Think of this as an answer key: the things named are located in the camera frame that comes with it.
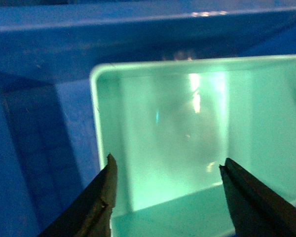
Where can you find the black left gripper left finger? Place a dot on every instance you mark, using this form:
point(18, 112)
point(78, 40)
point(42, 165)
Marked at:
point(89, 215)

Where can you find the teal plastic bin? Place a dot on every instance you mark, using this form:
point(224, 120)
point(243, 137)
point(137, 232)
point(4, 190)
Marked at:
point(171, 124)

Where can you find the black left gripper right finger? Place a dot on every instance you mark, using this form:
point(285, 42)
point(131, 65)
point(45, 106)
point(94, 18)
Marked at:
point(255, 209)

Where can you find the blue plastic crate left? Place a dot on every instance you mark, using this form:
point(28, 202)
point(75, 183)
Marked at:
point(48, 143)

